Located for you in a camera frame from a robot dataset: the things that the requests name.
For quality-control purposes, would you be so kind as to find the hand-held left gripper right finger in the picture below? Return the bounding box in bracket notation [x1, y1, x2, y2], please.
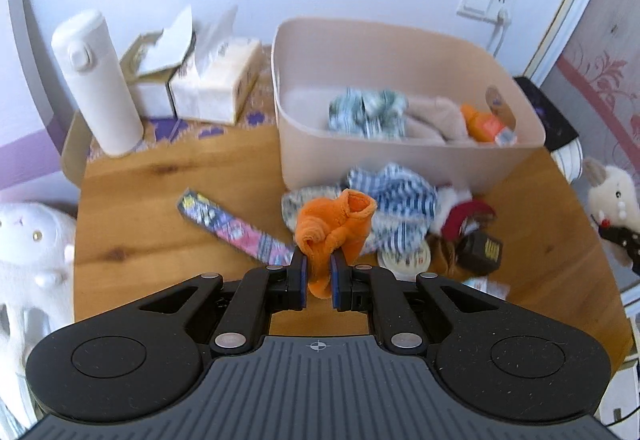
[331, 253, 507, 357]

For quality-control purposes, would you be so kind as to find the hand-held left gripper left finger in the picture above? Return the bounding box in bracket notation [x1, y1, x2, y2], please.
[135, 247, 309, 357]

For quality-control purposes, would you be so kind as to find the orange cloth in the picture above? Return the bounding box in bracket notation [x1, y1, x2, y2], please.
[294, 189, 378, 300]

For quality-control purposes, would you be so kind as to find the blue checked cloth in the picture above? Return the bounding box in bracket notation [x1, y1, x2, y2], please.
[281, 163, 440, 257]

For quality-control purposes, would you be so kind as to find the beige plastic storage bin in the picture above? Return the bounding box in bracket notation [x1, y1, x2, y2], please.
[271, 17, 547, 194]

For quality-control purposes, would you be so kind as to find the red white plush hair clip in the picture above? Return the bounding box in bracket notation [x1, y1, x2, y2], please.
[432, 185, 497, 242]

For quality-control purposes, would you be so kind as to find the green striped cloth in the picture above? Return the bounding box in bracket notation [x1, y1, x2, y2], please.
[328, 87, 409, 139]

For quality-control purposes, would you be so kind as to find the large beige fluffy sock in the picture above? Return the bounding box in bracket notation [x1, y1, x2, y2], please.
[404, 96, 474, 144]

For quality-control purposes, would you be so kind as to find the orange sock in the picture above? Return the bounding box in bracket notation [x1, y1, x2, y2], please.
[459, 103, 519, 147]

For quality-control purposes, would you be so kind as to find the wooden desktop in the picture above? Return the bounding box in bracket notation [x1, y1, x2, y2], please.
[72, 123, 635, 373]

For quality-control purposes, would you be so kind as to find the round white patterned sock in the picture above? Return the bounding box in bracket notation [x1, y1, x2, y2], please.
[377, 240, 432, 282]

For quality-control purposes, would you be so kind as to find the pink purple patterned sock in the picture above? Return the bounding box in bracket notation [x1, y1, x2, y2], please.
[175, 188, 296, 266]

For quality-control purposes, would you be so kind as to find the brown hair claw clip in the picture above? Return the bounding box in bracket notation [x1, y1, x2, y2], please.
[429, 234, 463, 273]

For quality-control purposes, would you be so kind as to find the small black box yellow label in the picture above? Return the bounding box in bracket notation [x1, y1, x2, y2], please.
[457, 231, 504, 277]

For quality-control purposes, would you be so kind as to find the small blue white box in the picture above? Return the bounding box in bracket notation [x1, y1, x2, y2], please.
[462, 277, 511, 299]

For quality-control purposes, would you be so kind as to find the white tissue pack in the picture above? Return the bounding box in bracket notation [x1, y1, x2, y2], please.
[168, 36, 264, 125]

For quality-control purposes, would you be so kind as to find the open cardboard box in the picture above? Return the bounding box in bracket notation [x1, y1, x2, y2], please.
[119, 5, 197, 118]

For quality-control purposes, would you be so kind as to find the white striped round stool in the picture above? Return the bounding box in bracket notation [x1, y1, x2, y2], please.
[554, 140, 584, 182]

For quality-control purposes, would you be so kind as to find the white plush toy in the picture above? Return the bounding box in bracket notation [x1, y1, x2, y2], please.
[0, 202, 77, 423]

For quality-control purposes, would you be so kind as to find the white thermos bottle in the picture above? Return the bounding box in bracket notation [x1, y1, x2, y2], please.
[51, 10, 145, 157]

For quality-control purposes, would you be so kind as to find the cream rabbit plush toy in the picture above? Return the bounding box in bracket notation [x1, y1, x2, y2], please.
[582, 157, 640, 277]

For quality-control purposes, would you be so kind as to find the pink floral door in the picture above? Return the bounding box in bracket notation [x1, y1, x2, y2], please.
[520, 0, 640, 173]

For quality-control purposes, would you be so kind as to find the white plug cable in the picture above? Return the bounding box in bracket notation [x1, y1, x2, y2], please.
[487, 8, 512, 60]

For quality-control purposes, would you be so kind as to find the white wall switch socket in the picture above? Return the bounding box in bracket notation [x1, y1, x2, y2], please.
[456, 0, 518, 24]

